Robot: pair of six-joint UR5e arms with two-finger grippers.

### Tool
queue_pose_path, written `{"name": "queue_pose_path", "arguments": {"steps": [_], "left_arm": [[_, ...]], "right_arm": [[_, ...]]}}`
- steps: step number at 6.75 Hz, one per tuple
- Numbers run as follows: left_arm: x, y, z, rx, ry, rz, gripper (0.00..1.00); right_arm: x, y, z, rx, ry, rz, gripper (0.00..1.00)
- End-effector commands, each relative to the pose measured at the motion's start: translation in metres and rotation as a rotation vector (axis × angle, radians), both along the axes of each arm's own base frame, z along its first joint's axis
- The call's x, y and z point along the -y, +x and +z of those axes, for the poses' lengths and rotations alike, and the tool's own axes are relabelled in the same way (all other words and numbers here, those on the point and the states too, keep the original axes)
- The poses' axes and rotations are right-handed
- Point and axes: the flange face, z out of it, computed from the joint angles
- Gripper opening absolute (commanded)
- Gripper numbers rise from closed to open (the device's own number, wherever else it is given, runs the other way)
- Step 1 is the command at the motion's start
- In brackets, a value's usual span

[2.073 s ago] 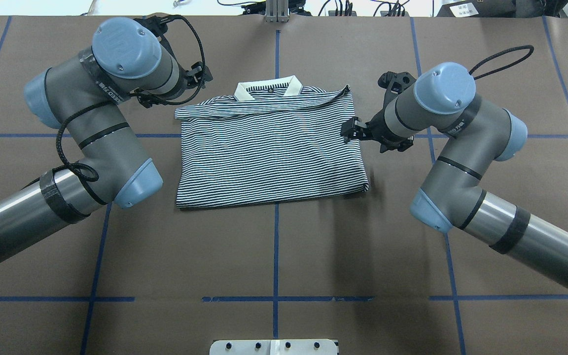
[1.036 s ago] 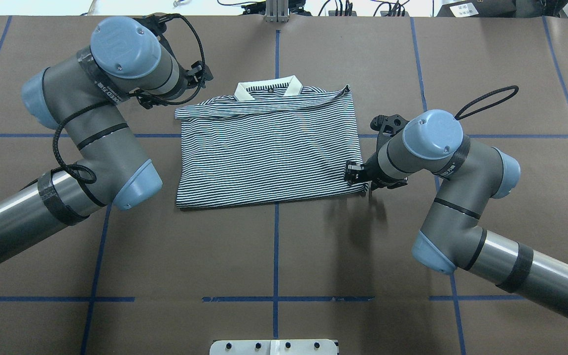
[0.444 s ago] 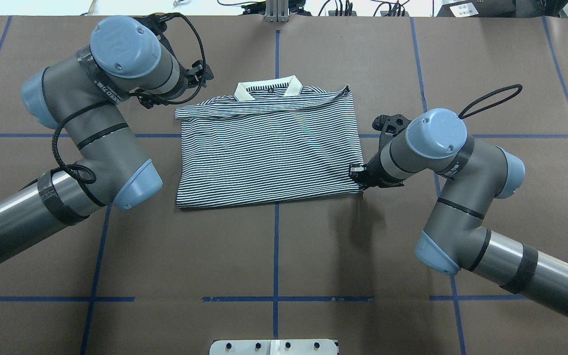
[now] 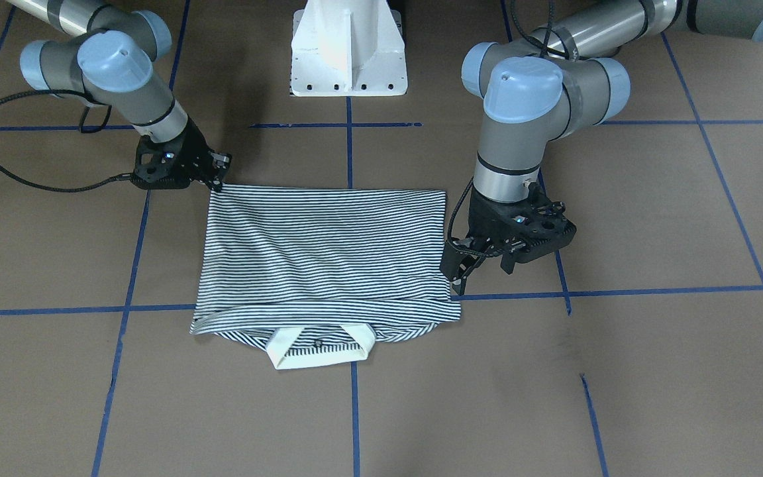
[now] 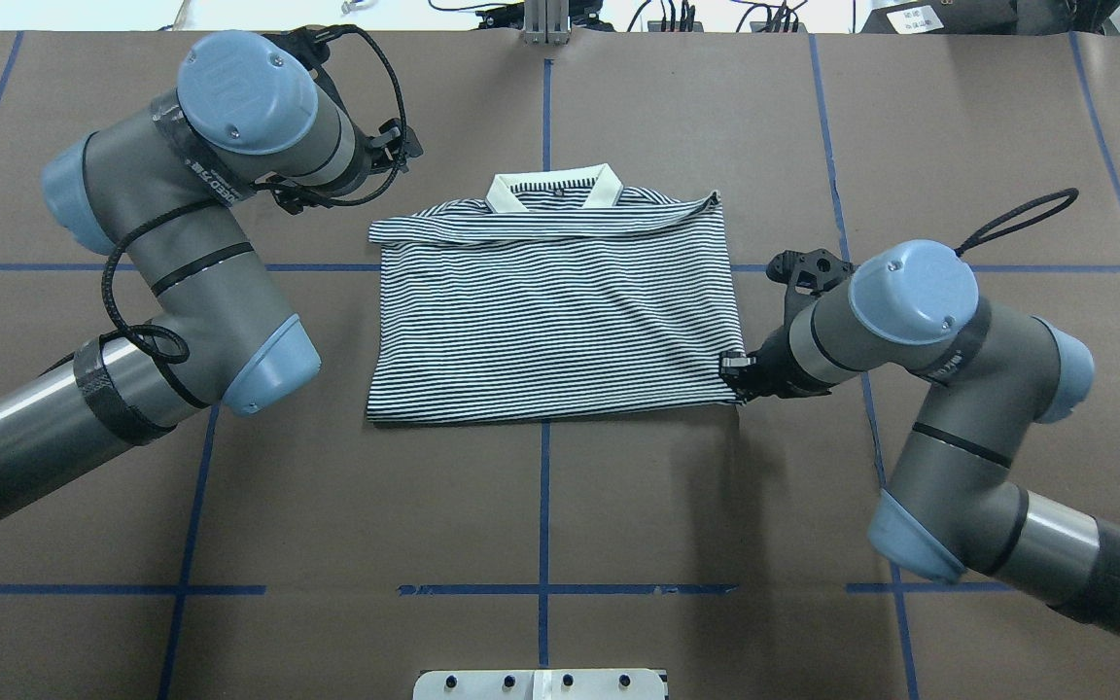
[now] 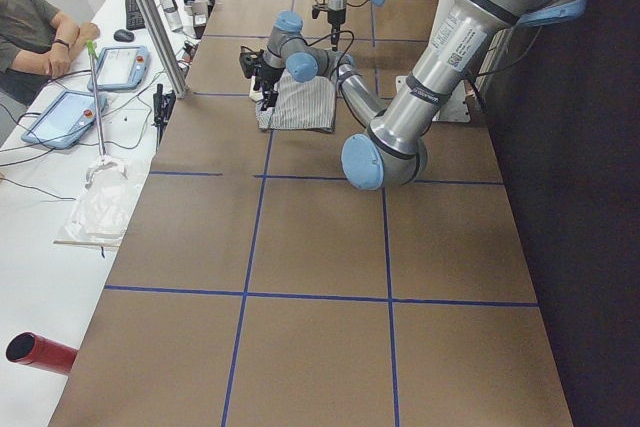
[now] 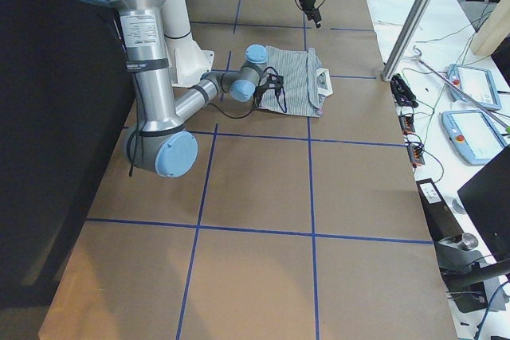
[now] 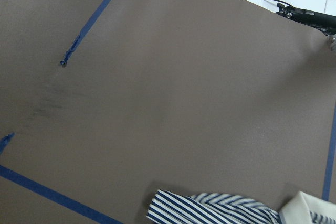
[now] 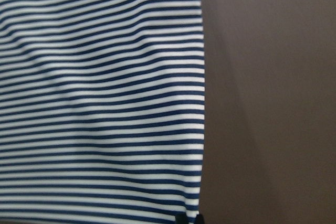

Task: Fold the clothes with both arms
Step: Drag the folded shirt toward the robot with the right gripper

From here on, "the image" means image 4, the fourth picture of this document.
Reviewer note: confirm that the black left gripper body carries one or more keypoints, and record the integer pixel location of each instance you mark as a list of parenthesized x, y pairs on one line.
[(485, 217)]

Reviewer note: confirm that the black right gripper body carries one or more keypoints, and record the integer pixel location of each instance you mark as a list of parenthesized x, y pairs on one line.
[(191, 152)]

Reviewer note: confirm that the navy white striped polo shirt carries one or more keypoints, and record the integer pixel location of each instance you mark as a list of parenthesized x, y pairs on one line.
[(319, 276)]

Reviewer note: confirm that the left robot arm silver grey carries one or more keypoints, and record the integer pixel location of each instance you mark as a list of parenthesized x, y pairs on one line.
[(545, 86)]

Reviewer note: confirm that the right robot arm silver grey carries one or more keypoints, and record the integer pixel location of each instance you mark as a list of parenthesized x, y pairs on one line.
[(108, 61)]

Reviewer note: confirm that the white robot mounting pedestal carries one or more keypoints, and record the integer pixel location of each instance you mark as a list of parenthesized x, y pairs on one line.
[(349, 49)]

